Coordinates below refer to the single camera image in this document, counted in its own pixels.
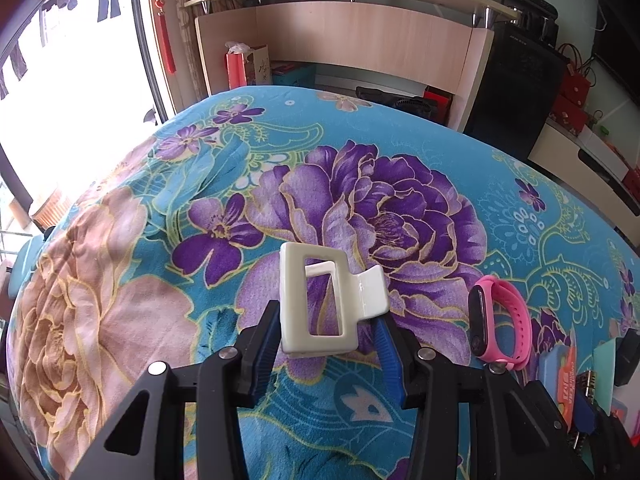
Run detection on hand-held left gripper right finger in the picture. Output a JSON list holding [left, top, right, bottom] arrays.
[[372, 317, 596, 480]]

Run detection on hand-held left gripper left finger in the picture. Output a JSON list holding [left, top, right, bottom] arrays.
[[70, 300, 282, 480]]

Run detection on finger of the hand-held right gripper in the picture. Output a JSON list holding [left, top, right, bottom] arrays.
[[569, 370, 640, 480]]

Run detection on white shallow box teal rim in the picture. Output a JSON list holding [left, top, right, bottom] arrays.
[[592, 337, 640, 436]]

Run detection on white hair clip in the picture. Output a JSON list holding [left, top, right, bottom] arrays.
[[279, 242, 392, 359]]

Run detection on coral case with blue edge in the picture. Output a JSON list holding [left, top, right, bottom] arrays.
[[541, 344, 577, 424]]

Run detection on pink smart band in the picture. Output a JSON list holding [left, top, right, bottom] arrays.
[[467, 275, 534, 372]]

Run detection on teal plastic object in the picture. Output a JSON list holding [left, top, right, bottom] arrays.
[[7, 235, 49, 307]]

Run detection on white television stand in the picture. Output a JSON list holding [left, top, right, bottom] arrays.
[[527, 122, 640, 222]]

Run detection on black bag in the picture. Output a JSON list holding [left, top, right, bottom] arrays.
[[355, 86, 439, 121]]

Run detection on flat white box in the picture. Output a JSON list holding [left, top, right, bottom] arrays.
[[577, 125, 632, 182]]

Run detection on brown flower pot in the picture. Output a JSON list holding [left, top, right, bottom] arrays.
[[30, 187, 72, 229]]

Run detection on red box under desk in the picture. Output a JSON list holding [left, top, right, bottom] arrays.
[[424, 85, 454, 126]]

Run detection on blue storage box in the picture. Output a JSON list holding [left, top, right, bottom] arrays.
[[270, 60, 317, 89]]

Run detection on red and white paper bag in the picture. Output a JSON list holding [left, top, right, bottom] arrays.
[[224, 41, 272, 92]]

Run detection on red gift box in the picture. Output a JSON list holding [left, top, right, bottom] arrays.
[[547, 95, 591, 134]]

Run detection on wooden desk with shelf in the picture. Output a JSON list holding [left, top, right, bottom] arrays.
[[182, 0, 521, 134]]

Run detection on red gift bag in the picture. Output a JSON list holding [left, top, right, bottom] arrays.
[[556, 42, 599, 107]]

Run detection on patterned curtain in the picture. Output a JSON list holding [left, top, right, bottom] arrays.
[[177, 0, 212, 107]]

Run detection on red hanging knot decoration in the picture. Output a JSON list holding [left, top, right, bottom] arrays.
[[146, 0, 179, 76]]

